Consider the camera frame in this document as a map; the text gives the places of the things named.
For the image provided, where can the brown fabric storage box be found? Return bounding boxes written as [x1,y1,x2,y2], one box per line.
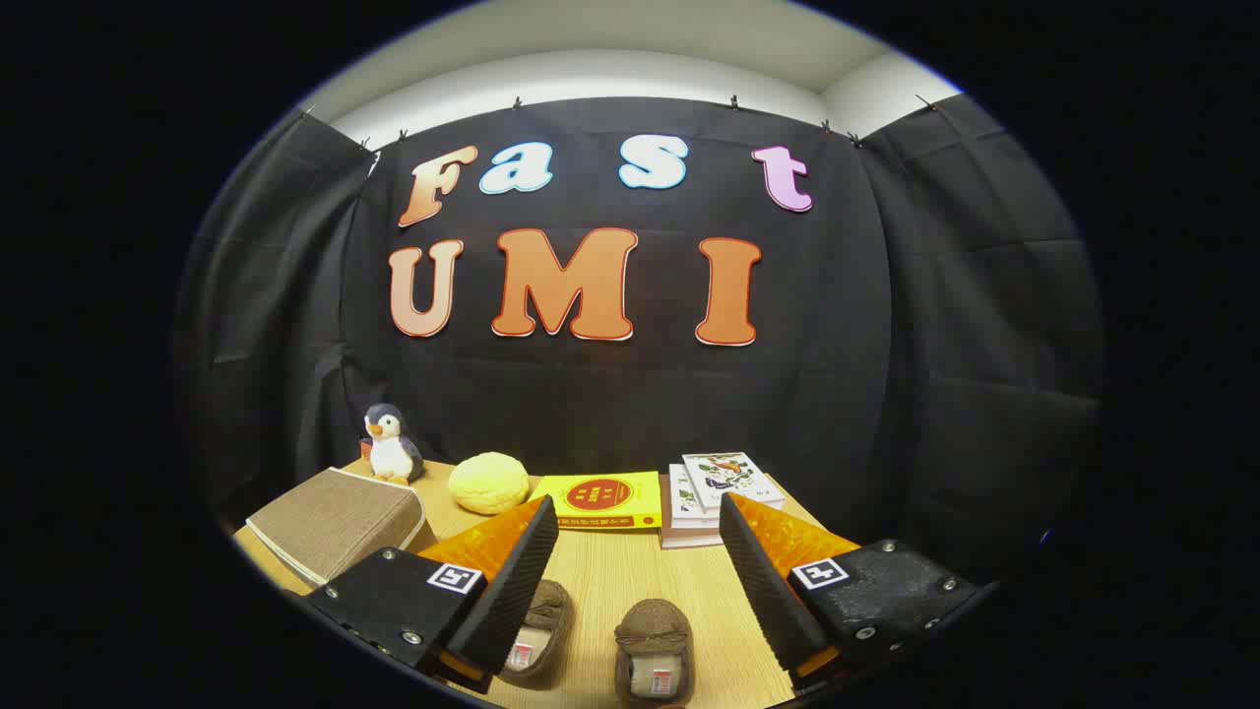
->
[244,467,439,589]

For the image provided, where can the black backdrop cloth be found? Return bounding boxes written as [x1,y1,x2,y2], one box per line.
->
[172,94,1108,592]

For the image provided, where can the yellow bun-shaped soft toy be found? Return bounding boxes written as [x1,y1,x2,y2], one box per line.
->
[448,452,532,515]

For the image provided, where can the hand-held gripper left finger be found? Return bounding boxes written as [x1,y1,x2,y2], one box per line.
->
[303,495,560,695]

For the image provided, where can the white illustrated book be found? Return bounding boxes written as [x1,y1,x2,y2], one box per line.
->
[681,452,787,514]

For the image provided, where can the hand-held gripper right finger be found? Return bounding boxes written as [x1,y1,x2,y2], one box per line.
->
[719,492,985,690]

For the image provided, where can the white book with small pictures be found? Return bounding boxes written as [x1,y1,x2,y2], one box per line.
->
[667,463,725,531]

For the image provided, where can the penguin plush toy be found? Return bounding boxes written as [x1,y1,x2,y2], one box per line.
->
[362,403,425,485]

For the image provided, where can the yellow book with red circle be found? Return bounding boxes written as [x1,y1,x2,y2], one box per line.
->
[530,471,663,533]

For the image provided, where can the brown fuzzy shoe with bow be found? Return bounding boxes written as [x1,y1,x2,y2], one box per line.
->
[497,579,575,682]
[614,598,697,708]

